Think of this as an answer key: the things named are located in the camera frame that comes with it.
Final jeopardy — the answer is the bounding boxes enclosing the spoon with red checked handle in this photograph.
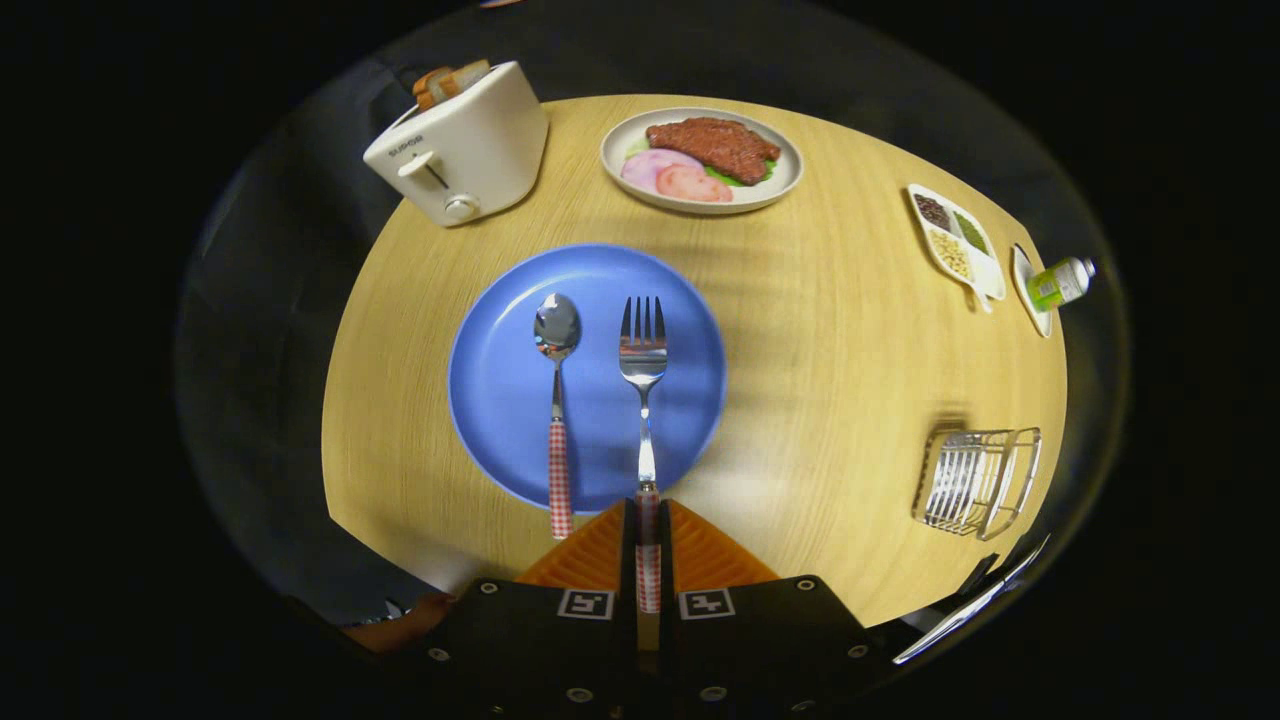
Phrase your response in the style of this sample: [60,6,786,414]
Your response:
[533,292,582,541]

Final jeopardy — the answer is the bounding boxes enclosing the reddish pink ham slice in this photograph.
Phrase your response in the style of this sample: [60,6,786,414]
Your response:
[655,163,734,204]

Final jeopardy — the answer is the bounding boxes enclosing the white square coaster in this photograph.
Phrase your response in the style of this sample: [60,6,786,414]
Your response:
[1011,243,1054,339]

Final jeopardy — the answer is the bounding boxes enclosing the white toaster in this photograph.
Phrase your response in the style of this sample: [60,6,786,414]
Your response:
[362,60,550,229]

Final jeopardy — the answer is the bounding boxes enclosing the round beige plate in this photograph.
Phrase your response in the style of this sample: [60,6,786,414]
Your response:
[600,107,804,216]

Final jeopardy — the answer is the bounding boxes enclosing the pale pink ham slice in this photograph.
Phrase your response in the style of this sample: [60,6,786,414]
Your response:
[620,148,704,196]

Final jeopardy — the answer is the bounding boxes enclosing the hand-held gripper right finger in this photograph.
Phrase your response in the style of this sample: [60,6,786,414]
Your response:
[660,498,886,716]

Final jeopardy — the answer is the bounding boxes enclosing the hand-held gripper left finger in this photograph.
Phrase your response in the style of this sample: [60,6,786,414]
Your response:
[415,498,641,716]

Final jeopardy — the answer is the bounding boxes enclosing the brown meat steak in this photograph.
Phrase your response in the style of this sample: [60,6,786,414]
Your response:
[645,117,782,187]

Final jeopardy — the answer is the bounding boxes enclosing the fork with red checked handle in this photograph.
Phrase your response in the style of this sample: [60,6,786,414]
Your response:
[618,295,669,616]

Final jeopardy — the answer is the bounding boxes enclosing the white divided tray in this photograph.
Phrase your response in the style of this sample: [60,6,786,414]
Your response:
[907,183,1007,314]

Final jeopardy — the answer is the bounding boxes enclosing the brown toast slice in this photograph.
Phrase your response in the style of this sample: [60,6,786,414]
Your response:
[412,66,456,111]
[440,58,493,99]

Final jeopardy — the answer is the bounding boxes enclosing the silver green bottle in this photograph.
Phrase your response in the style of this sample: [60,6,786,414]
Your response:
[1027,256,1098,313]

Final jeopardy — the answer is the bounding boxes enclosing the metal wire cutlery holder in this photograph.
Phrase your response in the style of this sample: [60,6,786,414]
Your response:
[911,427,1043,542]

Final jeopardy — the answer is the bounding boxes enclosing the green lettuce leaf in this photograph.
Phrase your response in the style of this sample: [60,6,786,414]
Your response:
[625,138,778,189]

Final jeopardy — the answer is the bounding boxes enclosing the blue plate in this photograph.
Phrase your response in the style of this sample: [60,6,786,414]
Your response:
[447,243,728,515]

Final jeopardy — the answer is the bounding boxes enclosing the yellow beans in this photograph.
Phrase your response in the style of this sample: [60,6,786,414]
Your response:
[928,229,973,282]

